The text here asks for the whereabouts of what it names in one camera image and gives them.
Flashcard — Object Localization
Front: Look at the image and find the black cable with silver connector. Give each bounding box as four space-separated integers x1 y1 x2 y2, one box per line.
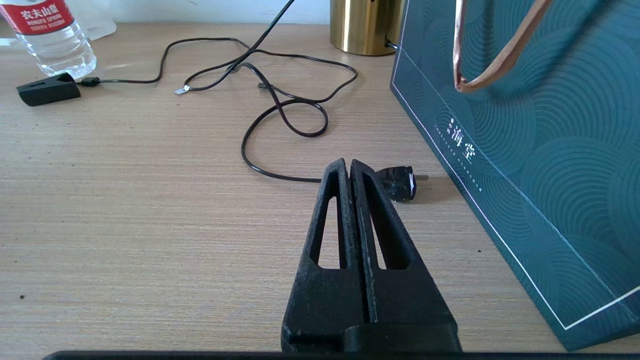
175 0 296 96

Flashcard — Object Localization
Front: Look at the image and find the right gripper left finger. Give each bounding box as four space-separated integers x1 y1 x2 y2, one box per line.
281 158 370 352

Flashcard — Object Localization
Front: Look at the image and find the water bottle with red cap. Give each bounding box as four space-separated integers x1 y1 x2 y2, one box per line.
0 0 97 80

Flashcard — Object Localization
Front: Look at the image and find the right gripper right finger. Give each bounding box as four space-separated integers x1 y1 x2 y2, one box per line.
350 159 462 352

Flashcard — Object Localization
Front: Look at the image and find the black clip charger with cable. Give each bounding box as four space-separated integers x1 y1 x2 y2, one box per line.
16 37 253 107

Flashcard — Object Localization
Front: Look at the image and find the black power cord with plug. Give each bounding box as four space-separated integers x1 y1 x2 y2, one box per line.
227 47 430 203

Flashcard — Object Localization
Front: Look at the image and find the white toilet paper roll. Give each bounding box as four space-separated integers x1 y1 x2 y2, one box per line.
67 0 118 42

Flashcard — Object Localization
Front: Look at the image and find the dark teal gift bag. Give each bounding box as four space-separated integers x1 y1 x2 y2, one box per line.
390 0 640 352

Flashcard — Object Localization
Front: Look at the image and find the brass desk lamp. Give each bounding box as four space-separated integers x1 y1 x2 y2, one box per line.
330 0 406 56

